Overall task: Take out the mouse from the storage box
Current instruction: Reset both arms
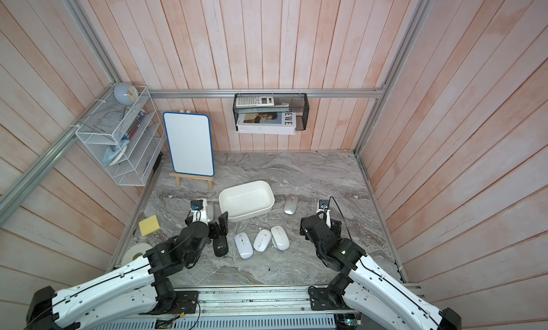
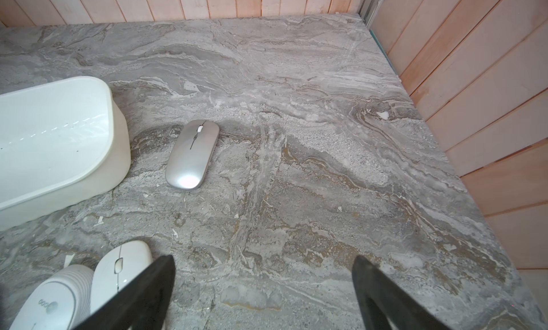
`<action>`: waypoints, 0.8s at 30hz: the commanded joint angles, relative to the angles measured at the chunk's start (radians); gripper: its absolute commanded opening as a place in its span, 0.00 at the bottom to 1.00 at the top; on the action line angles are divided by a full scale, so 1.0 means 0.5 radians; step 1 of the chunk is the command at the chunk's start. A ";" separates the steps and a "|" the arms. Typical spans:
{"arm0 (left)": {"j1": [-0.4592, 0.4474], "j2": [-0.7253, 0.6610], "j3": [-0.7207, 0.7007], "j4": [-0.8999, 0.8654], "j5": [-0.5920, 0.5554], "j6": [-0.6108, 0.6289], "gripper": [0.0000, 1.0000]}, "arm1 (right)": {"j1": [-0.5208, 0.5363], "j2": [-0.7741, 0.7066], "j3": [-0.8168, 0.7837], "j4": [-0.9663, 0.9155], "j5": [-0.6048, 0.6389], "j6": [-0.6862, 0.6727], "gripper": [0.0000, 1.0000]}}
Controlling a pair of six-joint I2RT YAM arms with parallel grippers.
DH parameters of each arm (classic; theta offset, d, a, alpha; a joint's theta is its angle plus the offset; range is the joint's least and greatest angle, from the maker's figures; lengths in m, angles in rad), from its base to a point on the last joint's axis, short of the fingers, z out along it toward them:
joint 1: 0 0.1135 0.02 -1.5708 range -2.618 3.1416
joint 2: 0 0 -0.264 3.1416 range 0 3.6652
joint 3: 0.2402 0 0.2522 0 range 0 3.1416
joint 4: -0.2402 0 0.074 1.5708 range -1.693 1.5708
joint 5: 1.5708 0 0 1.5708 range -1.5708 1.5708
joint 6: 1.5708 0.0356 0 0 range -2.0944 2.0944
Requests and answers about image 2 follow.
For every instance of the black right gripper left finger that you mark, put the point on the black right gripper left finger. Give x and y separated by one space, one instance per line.
142 304

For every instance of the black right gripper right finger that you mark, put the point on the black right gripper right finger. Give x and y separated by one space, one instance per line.
384 305

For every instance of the white mouse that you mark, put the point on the white mouse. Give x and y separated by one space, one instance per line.
117 269

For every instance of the white mouse underside up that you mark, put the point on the white mouse underside up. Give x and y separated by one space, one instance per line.
60 302

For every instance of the silver mouse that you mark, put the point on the silver mouse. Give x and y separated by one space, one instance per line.
189 159

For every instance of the white storage box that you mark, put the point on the white storage box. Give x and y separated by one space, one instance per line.
61 143

